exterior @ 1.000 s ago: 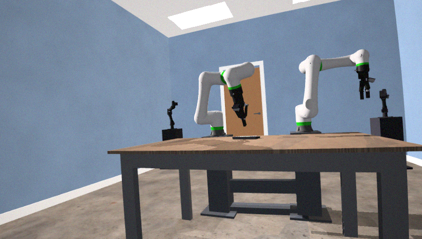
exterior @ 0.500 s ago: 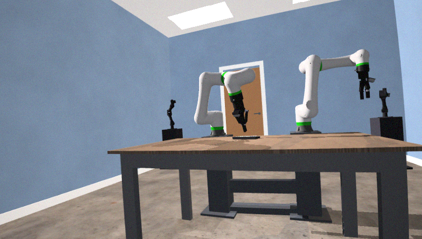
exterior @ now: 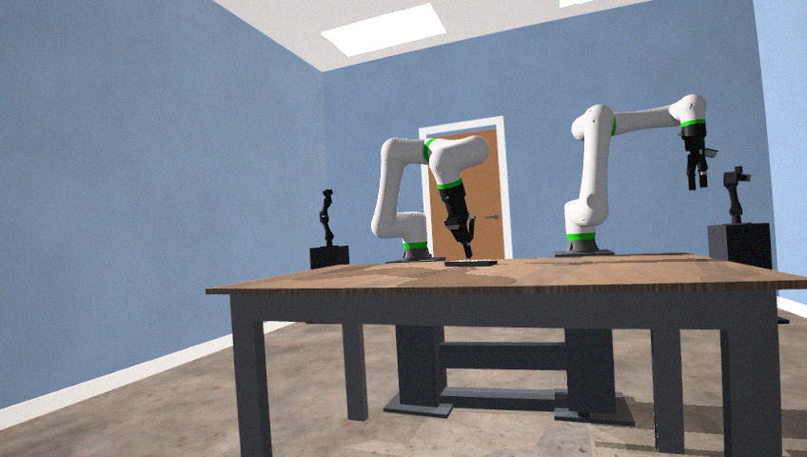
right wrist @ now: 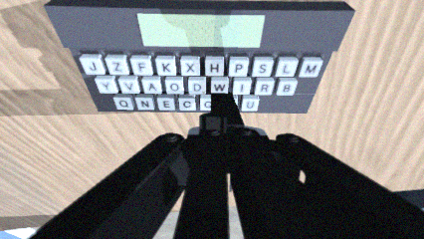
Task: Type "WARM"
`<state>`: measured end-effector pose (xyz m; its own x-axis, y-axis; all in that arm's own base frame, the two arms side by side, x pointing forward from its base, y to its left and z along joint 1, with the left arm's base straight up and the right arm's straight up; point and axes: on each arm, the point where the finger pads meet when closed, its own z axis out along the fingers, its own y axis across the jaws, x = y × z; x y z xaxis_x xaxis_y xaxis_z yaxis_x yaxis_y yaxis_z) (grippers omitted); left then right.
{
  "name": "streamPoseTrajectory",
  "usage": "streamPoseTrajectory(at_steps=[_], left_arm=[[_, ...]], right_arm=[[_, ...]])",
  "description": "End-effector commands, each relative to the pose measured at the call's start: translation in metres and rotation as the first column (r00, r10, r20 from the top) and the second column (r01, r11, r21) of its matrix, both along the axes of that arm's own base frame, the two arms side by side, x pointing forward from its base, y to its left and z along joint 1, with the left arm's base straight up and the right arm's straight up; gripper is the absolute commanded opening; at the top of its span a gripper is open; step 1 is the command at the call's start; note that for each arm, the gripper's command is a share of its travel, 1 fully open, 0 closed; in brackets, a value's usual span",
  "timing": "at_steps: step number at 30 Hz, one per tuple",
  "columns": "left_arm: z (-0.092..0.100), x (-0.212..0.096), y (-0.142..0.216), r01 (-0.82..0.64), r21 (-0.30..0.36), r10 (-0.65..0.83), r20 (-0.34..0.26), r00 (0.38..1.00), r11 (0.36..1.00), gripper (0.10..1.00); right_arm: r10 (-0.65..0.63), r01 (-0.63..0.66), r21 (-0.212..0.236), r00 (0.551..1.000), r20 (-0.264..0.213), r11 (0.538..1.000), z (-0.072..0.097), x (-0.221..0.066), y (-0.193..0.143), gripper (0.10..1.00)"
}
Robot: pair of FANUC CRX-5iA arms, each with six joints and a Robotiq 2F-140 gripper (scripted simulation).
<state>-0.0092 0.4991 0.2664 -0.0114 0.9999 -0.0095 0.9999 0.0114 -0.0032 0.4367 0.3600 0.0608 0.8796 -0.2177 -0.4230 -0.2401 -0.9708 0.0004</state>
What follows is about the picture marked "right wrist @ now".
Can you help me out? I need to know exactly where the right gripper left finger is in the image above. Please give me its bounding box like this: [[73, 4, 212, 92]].
[[26, 93, 230, 239]]

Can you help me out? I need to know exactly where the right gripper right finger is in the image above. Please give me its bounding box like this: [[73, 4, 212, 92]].
[[221, 93, 424, 239]]

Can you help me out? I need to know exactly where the dark grey keyboard case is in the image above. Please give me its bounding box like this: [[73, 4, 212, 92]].
[[43, 0, 355, 114]]

